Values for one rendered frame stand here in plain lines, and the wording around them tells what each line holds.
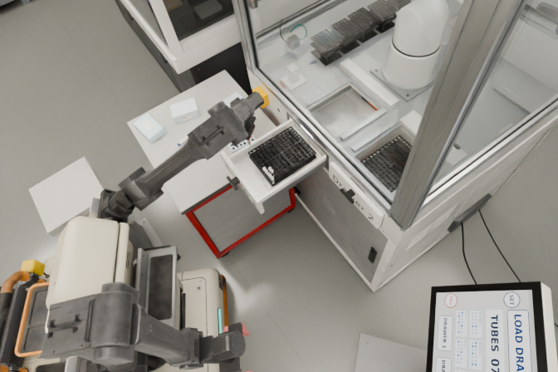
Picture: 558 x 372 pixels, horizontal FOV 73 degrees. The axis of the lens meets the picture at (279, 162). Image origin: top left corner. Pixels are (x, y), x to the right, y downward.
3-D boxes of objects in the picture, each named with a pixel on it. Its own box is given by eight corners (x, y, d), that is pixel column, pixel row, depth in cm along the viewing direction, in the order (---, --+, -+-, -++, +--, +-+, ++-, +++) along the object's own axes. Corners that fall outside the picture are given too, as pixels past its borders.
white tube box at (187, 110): (176, 124, 188) (172, 117, 183) (173, 111, 192) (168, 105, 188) (200, 116, 189) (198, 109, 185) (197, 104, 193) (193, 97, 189)
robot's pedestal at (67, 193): (124, 283, 225) (46, 236, 161) (105, 246, 239) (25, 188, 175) (168, 252, 233) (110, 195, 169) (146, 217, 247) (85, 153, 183)
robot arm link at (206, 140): (193, 120, 82) (222, 157, 84) (227, 97, 92) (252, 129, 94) (113, 188, 111) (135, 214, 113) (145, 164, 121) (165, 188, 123)
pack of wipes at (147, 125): (168, 132, 185) (164, 126, 181) (152, 144, 182) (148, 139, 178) (150, 116, 192) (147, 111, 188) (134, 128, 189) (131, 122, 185)
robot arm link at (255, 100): (231, 101, 127) (247, 122, 129) (256, 81, 130) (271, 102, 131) (225, 106, 139) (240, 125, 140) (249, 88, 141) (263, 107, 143)
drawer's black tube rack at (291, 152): (272, 189, 154) (271, 181, 149) (250, 160, 163) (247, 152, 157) (316, 161, 160) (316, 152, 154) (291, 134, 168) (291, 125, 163)
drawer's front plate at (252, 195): (261, 215, 151) (256, 203, 141) (225, 165, 165) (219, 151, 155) (264, 212, 151) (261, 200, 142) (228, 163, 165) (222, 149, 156)
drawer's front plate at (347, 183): (377, 229, 143) (380, 217, 134) (328, 176, 157) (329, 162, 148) (380, 227, 143) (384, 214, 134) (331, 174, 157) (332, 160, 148)
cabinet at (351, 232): (374, 300, 207) (398, 250, 140) (269, 172, 257) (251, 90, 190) (493, 204, 230) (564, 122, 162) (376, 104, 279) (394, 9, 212)
